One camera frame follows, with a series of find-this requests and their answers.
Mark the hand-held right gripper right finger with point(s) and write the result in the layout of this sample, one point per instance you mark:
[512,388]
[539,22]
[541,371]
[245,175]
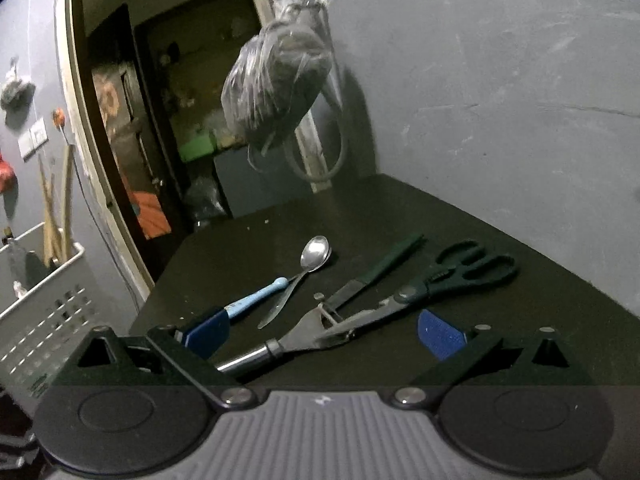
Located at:
[442,335]

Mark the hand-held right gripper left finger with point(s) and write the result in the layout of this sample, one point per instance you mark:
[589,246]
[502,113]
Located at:
[207,332]

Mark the dark green kitchen scissors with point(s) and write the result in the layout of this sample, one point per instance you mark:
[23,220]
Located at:
[415,292]

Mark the white perforated plastic basket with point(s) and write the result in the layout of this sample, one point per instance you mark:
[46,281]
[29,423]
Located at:
[50,320]

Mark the steel spoon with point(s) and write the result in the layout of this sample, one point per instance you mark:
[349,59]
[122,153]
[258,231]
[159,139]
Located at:
[316,252]

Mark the wooden chopstick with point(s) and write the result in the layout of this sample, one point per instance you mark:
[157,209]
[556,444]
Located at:
[67,200]
[52,240]

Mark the black plastic bag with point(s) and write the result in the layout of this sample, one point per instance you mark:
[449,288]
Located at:
[205,200]

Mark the grey cabinet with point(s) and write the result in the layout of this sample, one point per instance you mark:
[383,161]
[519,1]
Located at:
[260,185]

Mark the green box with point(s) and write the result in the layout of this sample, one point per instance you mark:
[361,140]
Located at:
[196,147]

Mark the dark wooden door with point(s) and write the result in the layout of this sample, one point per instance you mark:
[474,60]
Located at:
[145,110]

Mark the red plastic bag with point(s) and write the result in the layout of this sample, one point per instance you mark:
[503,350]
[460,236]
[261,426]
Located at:
[6,175]

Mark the clear plastic bag dark contents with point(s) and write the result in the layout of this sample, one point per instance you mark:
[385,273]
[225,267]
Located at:
[275,85]

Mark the small hanging dark bag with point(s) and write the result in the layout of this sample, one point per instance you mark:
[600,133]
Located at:
[15,92]

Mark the white wall switch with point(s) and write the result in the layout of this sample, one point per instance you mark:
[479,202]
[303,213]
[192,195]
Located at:
[34,139]

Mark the white door frame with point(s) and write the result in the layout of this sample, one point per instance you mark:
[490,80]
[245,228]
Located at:
[72,110]

